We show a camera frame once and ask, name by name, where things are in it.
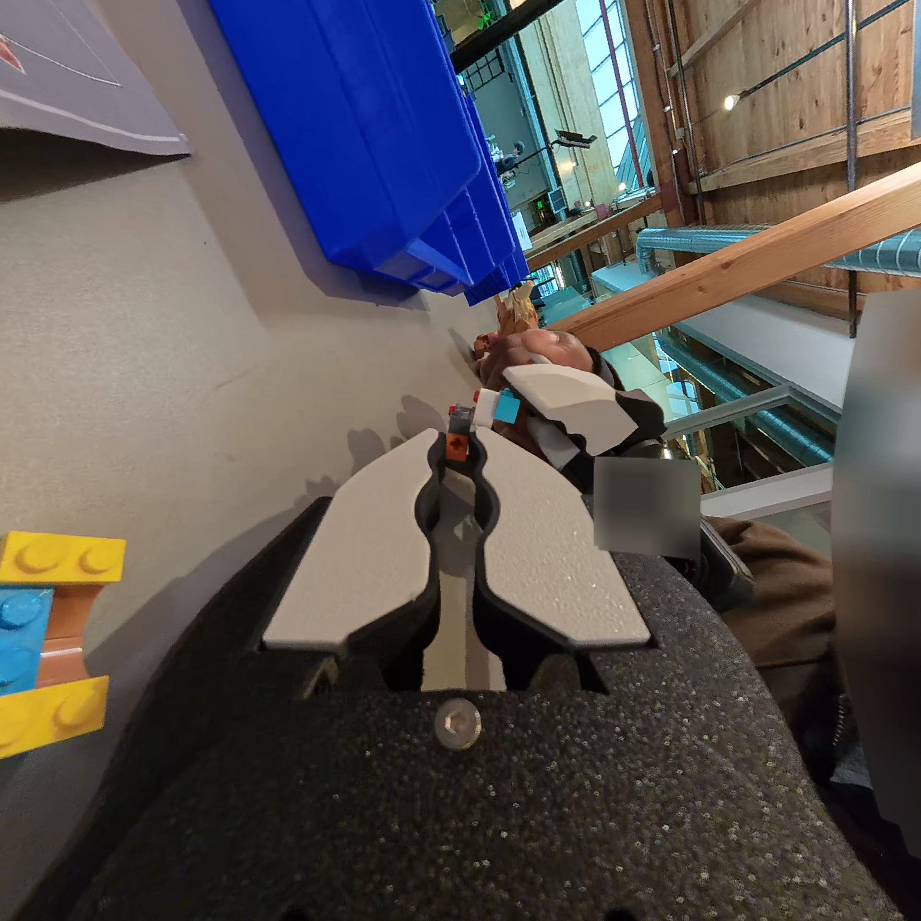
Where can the person's brown hooded jacket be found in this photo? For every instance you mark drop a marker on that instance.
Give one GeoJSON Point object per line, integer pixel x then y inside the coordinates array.
{"type": "Point", "coordinates": [842, 755]}

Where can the black light stand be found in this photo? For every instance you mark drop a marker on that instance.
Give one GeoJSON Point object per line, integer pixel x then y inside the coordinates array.
{"type": "Point", "coordinates": [575, 138]}

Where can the white box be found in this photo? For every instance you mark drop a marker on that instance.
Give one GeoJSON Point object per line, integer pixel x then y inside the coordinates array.
{"type": "Point", "coordinates": [519, 232]}

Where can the brown tan toy figure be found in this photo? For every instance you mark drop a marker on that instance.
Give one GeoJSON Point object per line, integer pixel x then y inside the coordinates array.
{"type": "Point", "coordinates": [514, 316]}

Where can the multicoloured toy brick assembly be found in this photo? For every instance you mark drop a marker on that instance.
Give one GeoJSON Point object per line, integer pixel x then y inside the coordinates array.
{"type": "Point", "coordinates": [43, 561]}

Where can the silver air duct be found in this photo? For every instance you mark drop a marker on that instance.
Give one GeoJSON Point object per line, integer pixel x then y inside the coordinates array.
{"type": "Point", "coordinates": [791, 432]}
{"type": "Point", "coordinates": [662, 241]}

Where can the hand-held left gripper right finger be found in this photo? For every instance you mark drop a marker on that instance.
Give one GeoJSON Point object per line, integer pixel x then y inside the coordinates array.
{"type": "Point", "coordinates": [561, 568]}

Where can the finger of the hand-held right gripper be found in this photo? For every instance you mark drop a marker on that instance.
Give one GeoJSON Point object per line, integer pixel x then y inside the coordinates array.
{"type": "Point", "coordinates": [568, 399]}
{"type": "Point", "coordinates": [554, 442]}

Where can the person's right forearm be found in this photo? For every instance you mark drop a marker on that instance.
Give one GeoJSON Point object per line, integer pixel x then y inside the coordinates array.
{"type": "Point", "coordinates": [777, 590]}

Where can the small grey toy brick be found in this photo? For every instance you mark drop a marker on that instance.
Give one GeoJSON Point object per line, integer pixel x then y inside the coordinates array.
{"type": "Point", "coordinates": [460, 426]}

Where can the person's right hand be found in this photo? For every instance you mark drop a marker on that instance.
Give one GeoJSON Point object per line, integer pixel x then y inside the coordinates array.
{"type": "Point", "coordinates": [539, 349]}

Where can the teal grey red brick assembly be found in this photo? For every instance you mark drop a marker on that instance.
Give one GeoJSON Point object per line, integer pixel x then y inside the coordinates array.
{"type": "Point", "coordinates": [507, 409]}

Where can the grey desk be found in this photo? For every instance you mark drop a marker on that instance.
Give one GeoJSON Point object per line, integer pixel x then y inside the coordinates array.
{"type": "Point", "coordinates": [144, 360]}

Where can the orange toy brick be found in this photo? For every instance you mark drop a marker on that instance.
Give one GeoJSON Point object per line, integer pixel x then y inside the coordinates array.
{"type": "Point", "coordinates": [457, 447]}

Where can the wooden ceiling beam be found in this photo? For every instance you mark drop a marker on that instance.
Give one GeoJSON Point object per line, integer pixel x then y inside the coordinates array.
{"type": "Point", "coordinates": [719, 270]}

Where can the grey instruction booklet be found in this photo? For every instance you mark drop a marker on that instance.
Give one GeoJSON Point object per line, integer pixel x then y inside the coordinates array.
{"type": "Point", "coordinates": [72, 72]}

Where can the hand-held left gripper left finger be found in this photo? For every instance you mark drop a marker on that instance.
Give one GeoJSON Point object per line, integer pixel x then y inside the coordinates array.
{"type": "Point", "coordinates": [352, 568]}

